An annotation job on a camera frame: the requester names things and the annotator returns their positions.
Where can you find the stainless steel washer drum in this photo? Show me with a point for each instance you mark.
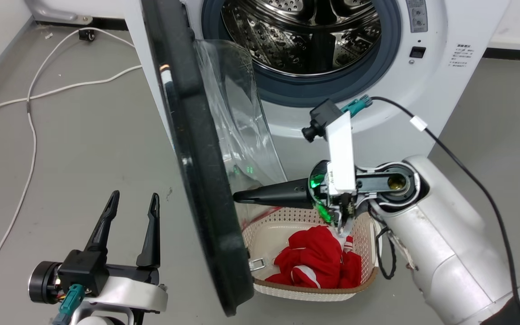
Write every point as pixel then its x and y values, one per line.
pixel 300 36

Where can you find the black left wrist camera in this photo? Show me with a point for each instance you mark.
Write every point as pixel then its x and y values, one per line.
pixel 81 271

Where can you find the grey rubber door gasket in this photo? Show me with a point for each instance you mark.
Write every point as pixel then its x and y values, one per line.
pixel 391 58

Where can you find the white front-load washing machine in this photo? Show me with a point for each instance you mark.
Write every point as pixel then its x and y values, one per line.
pixel 373 131

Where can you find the grey instruction label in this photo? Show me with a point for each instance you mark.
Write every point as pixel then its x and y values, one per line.
pixel 417 16

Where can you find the black washing machine door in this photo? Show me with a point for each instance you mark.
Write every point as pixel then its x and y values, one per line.
pixel 199 180

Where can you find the beige perforated laundry basket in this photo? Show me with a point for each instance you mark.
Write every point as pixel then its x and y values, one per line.
pixel 269 234

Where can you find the teal camera connector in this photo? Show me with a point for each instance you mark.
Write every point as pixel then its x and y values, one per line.
pixel 71 303
pixel 357 106

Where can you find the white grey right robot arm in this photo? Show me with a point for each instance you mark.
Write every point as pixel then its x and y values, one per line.
pixel 445 253

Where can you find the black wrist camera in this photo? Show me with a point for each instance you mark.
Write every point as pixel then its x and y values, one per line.
pixel 323 118
pixel 81 271

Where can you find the small black floor plug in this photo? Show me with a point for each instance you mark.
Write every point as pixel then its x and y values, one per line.
pixel 86 35

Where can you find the red and white garment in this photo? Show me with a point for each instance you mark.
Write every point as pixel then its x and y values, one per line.
pixel 318 257

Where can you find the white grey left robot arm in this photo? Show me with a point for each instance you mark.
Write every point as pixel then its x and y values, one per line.
pixel 99 319

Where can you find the metal door latch hook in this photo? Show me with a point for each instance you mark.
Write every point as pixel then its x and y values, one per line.
pixel 257 264

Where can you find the white camera mounting bracket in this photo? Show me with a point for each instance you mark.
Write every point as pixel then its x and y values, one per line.
pixel 342 153

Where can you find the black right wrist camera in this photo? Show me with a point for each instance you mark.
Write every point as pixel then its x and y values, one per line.
pixel 323 118

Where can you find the grey pipe fixture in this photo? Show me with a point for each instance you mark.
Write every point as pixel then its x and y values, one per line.
pixel 57 13

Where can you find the teal left camera connector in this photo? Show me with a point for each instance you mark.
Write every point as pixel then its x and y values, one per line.
pixel 71 303

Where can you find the teal right camera connector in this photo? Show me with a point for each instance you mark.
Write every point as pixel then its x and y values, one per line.
pixel 357 106

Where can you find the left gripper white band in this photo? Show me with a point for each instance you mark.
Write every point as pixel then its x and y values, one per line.
pixel 124 293

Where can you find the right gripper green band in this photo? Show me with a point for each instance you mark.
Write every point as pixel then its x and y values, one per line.
pixel 318 180

